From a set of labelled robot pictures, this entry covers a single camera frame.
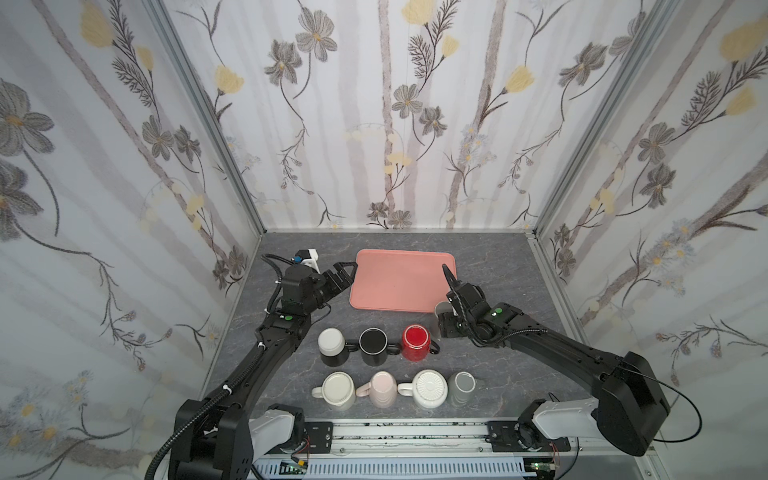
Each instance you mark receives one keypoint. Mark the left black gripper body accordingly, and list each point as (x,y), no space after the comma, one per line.
(316,292)

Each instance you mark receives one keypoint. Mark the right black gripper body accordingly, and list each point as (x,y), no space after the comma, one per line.
(462,302)

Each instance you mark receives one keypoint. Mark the red mug black handle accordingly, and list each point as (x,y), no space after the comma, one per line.
(417,344)

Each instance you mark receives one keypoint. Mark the small grey mug white inside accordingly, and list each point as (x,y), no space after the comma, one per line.
(462,386)

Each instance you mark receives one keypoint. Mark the tall grey mug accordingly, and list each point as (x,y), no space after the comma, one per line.
(444,309)

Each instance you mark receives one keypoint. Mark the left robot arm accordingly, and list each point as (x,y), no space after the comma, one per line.
(216,437)

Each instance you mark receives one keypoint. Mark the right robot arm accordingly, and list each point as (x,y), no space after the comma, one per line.
(630,405)

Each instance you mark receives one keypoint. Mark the black mug white base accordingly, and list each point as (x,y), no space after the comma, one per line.
(333,347)

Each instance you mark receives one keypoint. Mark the white ribbed mug upside down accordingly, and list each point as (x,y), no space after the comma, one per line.
(428,389)

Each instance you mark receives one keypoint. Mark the cream mug upside down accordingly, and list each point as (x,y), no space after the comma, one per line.
(337,390)

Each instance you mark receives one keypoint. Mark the pink mug upside down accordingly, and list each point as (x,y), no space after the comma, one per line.
(381,390)

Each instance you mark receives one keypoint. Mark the pink plastic tray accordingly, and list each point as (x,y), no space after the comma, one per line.
(400,281)

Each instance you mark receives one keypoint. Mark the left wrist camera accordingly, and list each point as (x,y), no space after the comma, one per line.
(307,257)

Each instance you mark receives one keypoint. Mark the white vented cable duct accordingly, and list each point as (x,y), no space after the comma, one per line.
(392,468)

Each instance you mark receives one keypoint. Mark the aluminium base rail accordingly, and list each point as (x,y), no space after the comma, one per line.
(448,438)

